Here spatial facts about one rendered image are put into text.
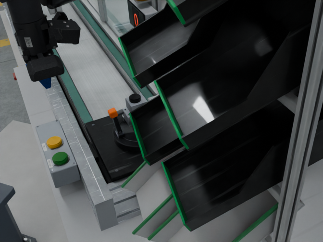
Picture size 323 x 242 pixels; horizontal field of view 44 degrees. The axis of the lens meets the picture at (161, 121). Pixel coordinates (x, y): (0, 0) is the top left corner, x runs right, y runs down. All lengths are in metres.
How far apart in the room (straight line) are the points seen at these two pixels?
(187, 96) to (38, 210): 0.67
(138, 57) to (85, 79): 0.81
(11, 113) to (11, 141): 1.68
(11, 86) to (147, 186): 2.54
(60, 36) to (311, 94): 0.50
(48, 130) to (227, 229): 0.64
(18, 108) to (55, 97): 1.76
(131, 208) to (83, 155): 0.20
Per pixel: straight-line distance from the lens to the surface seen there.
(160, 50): 0.64
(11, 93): 3.25
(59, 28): 0.80
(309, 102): 0.46
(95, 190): 0.98
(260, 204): 0.70
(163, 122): 0.74
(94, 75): 1.47
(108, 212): 0.99
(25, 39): 0.79
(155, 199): 0.86
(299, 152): 0.51
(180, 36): 0.64
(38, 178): 1.20
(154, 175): 0.89
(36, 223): 1.10
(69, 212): 1.09
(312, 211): 1.08
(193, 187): 0.64
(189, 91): 0.55
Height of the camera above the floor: 1.68
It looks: 39 degrees down
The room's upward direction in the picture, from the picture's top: 5 degrees counter-clockwise
